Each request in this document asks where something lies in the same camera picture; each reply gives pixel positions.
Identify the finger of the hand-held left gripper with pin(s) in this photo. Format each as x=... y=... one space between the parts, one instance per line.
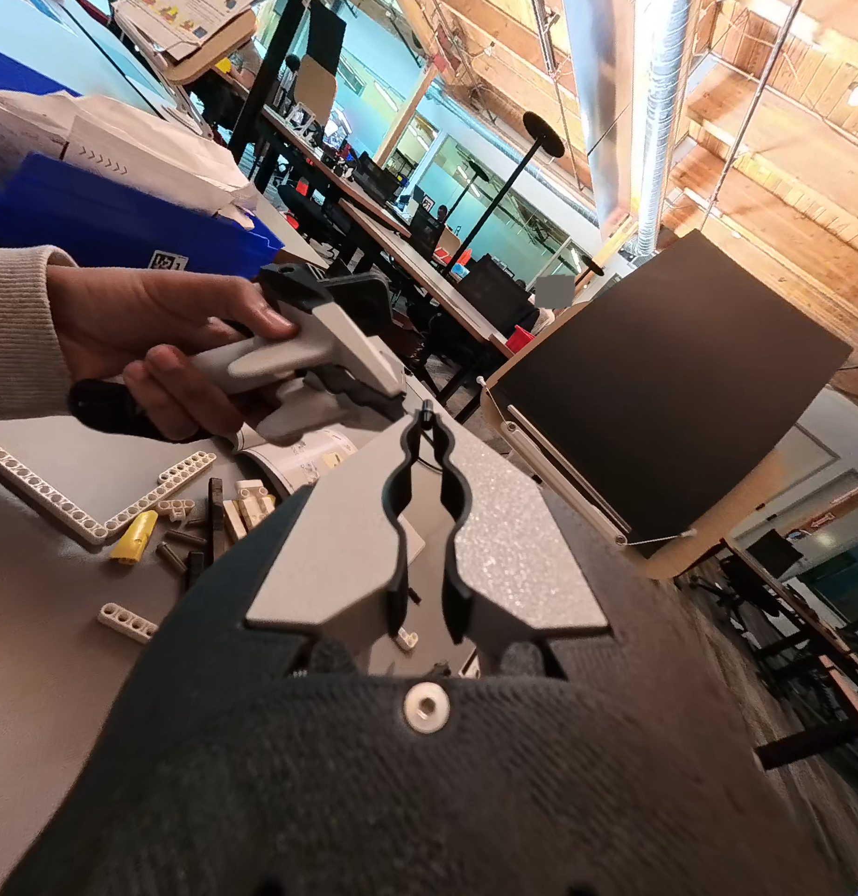
x=317 y=413
x=359 y=350

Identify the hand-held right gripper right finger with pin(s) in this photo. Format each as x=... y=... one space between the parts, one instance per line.
x=527 y=560

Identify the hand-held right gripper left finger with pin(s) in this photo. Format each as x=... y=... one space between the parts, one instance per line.
x=324 y=560

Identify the black lego pin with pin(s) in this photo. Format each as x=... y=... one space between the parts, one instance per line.
x=425 y=413

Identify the person's left forearm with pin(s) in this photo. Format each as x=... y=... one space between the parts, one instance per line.
x=16 y=329

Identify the lego instruction booklet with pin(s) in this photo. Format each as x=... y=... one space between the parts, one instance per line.
x=310 y=458

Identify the white lego wing assembly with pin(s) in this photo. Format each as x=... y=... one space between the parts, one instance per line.
x=255 y=498

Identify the white lego panel piece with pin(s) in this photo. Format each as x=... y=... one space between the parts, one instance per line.
x=234 y=521

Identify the small white lego connector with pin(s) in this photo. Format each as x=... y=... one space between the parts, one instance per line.
x=406 y=640

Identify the brown lego axle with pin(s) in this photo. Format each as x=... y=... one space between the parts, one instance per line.
x=187 y=537
x=171 y=558

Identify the white T-shaped lego piece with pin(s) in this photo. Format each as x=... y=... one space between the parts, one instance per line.
x=173 y=509

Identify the wide white lego beam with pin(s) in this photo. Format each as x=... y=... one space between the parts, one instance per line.
x=163 y=490

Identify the yellow lego panel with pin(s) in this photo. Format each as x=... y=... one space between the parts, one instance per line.
x=135 y=539

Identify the short white lego beam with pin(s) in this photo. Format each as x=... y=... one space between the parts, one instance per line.
x=128 y=621

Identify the long white lego beam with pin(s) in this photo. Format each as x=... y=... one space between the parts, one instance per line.
x=51 y=493

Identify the person's left hand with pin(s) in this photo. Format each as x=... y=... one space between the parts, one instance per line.
x=142 y=315

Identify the red plastic bin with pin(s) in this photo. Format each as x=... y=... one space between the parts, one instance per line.
x=520 y=339

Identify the black panel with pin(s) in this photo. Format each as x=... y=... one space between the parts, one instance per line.
x=667 y=392

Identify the blue plastic bin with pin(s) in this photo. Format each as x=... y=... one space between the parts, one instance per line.
x=121 y=224

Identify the white paper packaging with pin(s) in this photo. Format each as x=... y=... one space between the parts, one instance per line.
x=156 y=154

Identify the black floor lamp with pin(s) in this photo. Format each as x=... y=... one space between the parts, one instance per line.
x=543 y=133

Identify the tan board with papers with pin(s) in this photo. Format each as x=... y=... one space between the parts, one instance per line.
x=191 y=42

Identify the black metal post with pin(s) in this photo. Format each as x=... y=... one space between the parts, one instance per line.
x=269 y=77

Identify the slim silver air duct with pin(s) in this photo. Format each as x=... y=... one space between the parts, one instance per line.
x=660 y=105

